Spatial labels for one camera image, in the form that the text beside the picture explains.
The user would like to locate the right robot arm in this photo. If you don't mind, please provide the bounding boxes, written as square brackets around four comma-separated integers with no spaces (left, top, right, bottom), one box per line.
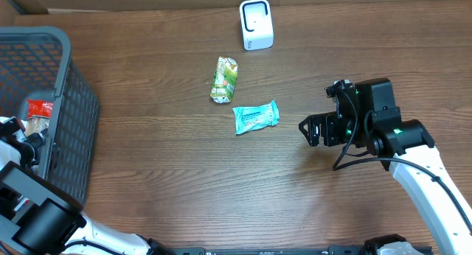
[299,77,471,254]

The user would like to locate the white barcode scanner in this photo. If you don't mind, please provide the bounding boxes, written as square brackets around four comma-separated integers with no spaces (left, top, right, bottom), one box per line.
[239,0,274,51]

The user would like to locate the green drink carton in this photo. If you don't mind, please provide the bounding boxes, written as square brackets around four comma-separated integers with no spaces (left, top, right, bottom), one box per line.
[209,56,238,104]

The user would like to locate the grey plastic basket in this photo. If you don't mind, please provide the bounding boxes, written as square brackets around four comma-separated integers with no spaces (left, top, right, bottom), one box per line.
[1,27,100,204]

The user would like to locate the teal snack packet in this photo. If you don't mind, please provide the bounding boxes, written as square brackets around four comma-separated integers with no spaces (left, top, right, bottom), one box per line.
[232,99,280,135]

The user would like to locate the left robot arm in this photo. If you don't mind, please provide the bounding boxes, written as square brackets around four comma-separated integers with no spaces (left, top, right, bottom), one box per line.
[1,117,172,254]

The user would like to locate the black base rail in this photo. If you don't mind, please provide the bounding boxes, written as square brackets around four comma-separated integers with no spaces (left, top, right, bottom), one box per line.
[105,245,433,255]

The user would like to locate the orange cracker packet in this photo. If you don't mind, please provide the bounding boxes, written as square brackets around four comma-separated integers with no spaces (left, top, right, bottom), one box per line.
[25,99,53,136]

